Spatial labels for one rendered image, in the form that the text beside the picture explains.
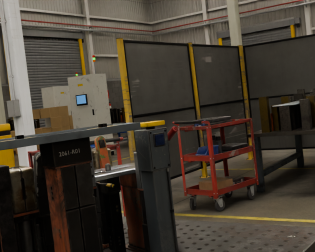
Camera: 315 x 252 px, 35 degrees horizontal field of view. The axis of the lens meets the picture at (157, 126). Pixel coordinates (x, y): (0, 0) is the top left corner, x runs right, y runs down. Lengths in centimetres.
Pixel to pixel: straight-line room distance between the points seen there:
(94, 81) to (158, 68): 536
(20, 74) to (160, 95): 190
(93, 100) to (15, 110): 634
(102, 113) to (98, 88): 60
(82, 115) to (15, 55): 656
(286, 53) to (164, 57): 256
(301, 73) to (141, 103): 325
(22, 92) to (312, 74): 476
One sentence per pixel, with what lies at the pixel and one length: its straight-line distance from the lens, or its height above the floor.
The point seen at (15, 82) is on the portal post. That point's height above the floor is 158.
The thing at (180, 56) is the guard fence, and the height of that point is 180.
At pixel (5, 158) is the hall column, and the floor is 52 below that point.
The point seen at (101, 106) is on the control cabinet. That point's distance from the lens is 1189.
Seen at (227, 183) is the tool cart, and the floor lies 25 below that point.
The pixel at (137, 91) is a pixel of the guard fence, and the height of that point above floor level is 135.
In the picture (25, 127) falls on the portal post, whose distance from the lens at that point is 560.
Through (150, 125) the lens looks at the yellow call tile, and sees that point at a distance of 132.
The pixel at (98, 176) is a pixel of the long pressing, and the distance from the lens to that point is 156.
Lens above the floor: 122
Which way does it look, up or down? 3 degrees down
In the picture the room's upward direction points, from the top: 6 degrees counter-clockwise
